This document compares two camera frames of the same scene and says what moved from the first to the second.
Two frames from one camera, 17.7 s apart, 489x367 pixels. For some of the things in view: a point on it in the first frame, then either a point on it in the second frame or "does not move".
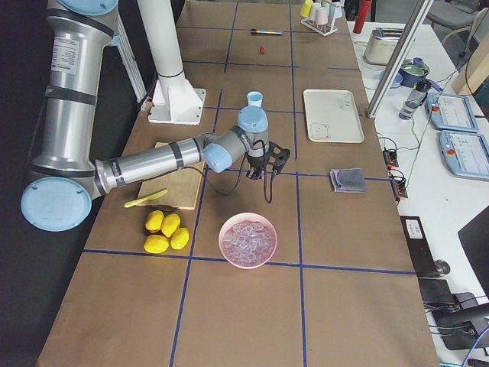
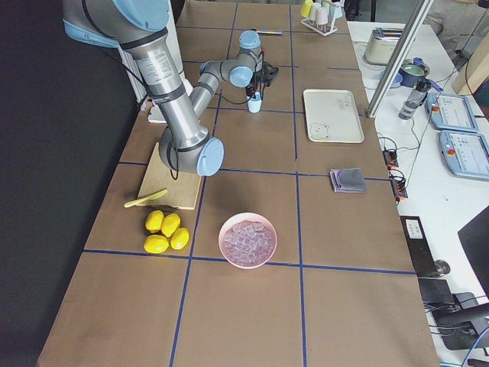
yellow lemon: [154, 221] does not move
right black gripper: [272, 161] → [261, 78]
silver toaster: [381, 44] does not move
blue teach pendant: [465, 154] does not move
